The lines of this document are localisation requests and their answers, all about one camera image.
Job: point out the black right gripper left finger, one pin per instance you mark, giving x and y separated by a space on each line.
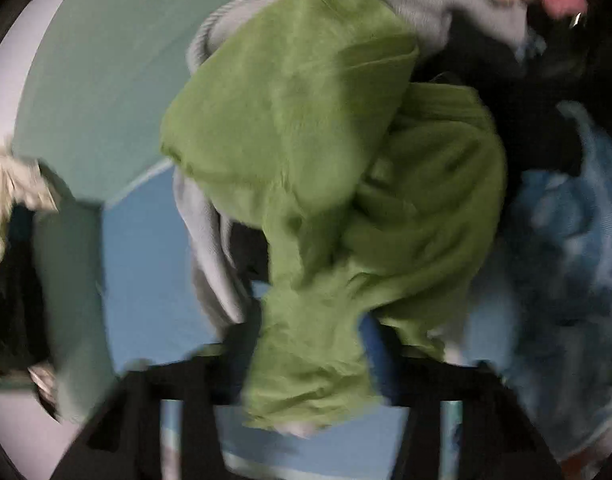
122 439

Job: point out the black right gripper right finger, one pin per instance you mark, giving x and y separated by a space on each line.
495 438

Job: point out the green cloth garment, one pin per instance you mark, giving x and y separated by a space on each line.
375 193

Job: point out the grey knit sweater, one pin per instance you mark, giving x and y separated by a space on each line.
220 292

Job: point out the dark clothes on sofa arm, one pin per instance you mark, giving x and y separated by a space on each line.
23 326

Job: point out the blue striped garment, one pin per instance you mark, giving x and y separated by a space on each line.
542 304

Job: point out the black garment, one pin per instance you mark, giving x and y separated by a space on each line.
534 134

